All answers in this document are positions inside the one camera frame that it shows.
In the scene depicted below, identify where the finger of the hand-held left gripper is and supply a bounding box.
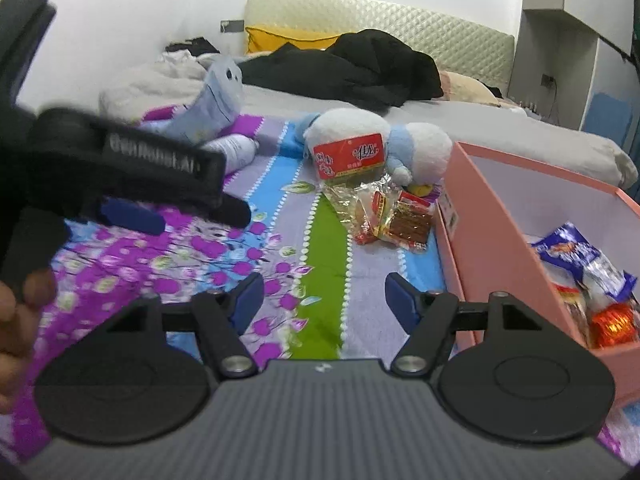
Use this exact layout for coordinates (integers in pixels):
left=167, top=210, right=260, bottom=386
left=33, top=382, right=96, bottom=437
left=197, top=194, right=252, bottom=229
left=97, top=197, right=166, bottom=236

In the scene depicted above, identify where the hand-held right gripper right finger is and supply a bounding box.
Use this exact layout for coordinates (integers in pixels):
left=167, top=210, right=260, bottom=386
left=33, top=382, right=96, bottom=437
left=385, top=271, right=543, bottom=377

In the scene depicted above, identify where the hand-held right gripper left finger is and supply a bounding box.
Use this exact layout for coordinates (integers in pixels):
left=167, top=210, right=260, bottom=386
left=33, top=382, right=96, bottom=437
left=104, top=272, right=264, bottom=378

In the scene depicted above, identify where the pink cardboard box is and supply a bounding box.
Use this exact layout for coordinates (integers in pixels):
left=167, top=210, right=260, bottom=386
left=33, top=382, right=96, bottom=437
left=434, top=141, right=640, bottom=408

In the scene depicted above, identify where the purple snack packet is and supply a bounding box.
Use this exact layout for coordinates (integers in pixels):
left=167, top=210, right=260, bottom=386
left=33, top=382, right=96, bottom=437
left=530, top=222, right=638, bottom=311

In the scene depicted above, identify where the shiny red snack packet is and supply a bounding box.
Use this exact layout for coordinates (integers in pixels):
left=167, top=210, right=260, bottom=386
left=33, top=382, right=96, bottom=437
left=587, top=302, right=640, bottom=350

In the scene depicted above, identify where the person's left hand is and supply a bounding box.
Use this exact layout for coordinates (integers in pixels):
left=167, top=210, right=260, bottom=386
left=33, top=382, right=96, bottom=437
left=0, top=267, right=59, bottom=413

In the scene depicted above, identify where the white spray can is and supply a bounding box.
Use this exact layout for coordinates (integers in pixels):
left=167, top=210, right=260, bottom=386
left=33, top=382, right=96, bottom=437
left=202, top=134, right=261, bottom=171

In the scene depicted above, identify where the brown rectangular snack packet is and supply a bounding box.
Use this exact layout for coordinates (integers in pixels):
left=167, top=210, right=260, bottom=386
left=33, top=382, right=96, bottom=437
left=387, top=192, right=433, bottom=252

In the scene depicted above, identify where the purple floral printed bedsheet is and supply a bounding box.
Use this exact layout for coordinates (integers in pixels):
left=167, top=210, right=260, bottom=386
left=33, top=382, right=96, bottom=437
left=0, top=112, right=640, bottom=466

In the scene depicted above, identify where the clear red-yellow candy packet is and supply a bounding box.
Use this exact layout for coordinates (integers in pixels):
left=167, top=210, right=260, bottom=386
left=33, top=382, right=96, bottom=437
left=352, top=187, right=401, bottom=247

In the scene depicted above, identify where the blue white plastic pouch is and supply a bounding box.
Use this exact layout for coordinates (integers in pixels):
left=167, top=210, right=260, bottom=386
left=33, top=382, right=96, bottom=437
left=142, top=56, right=244, bottom=143

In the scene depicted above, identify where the red label snack packet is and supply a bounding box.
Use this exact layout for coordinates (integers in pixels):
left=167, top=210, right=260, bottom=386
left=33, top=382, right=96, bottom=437
left=312, top=132, right=392, bottom=211

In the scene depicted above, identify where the white and blue plush toy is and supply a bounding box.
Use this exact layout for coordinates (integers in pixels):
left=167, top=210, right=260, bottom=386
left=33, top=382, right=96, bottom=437
left=292, top=109, right=453, bottom=188

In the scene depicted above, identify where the pile of clothes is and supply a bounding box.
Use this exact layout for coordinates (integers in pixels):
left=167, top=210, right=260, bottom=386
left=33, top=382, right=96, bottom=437
left=162, top=36, right=221, bottom=68

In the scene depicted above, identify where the yellow pillow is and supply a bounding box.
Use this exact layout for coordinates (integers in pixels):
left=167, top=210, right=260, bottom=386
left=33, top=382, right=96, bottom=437
left=244, top=25, right=343, bottom=55

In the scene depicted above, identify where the black clothing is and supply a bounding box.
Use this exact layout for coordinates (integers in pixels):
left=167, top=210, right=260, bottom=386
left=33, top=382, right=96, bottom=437
left=239, top=29, right=445, bottom=111

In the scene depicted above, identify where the grey duvet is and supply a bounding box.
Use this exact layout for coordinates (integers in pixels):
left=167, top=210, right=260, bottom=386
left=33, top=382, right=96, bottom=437
left=99, top=62, right=640, bottom=188

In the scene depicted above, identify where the beige fluffy pillow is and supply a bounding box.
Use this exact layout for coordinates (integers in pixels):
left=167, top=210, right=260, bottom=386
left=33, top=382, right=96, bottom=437
left=440, top=70, right=501, bottom=103

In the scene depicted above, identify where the cream quilted headboard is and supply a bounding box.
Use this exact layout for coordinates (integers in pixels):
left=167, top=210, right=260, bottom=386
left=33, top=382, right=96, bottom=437
left=244, top=0, right=516, bottom=98

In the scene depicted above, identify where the blue rounded panel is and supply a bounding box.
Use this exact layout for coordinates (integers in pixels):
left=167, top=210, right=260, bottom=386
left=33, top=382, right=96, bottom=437
left=585, top=91, right=633, bottom=136

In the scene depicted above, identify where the white grey wardrobe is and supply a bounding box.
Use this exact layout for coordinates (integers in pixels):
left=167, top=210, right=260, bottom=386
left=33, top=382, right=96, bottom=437
left=515, top=0, right=638, bottom=133

